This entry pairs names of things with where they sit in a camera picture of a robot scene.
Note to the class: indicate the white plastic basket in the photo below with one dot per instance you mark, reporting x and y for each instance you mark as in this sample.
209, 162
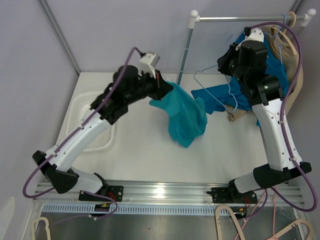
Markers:
100, 134

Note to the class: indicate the blue t shirt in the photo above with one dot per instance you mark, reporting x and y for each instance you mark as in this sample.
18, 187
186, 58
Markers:
264, 81

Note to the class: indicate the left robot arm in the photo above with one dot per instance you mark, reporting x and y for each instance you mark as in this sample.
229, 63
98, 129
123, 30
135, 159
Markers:
129, 86

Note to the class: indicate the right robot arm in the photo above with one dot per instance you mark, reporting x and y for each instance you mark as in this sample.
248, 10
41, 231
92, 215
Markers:
282, 164

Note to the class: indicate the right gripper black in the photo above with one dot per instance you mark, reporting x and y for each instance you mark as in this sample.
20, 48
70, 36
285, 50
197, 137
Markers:
222, 61

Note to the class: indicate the beige wooden hanger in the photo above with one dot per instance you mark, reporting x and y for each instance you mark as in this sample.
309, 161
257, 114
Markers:
289, 49

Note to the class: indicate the teal t shirt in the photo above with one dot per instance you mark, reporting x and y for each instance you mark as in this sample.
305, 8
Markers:
187, 117

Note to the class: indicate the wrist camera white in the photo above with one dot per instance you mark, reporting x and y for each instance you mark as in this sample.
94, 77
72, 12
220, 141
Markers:
251, 34
148, 62

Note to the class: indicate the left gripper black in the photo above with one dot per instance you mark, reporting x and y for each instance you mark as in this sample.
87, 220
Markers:
160, 87

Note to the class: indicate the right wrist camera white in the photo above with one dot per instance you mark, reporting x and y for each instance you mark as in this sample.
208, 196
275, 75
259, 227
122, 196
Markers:
251, 34

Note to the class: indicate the light blue wire hanger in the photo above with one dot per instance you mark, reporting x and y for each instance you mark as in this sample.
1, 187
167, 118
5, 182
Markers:
218, 91

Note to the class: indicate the right black mount plate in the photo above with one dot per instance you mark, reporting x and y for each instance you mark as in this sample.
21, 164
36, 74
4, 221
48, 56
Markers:
228, 195

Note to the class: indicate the beige t shirt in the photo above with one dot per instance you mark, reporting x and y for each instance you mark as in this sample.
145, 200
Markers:
290, 67

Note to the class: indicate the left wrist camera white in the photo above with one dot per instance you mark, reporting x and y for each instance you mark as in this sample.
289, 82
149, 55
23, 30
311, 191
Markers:
148, 62

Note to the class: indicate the clothes rack metal white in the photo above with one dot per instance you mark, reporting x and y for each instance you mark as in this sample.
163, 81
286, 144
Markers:
209, 37

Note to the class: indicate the black mount plate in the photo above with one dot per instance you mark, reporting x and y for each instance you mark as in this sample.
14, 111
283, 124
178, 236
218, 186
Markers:
228, 195
114, 192

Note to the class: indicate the left black mount plate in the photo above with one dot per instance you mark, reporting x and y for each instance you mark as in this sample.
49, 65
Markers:
114, 192

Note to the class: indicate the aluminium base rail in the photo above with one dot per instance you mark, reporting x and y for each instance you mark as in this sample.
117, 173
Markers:
153, 198

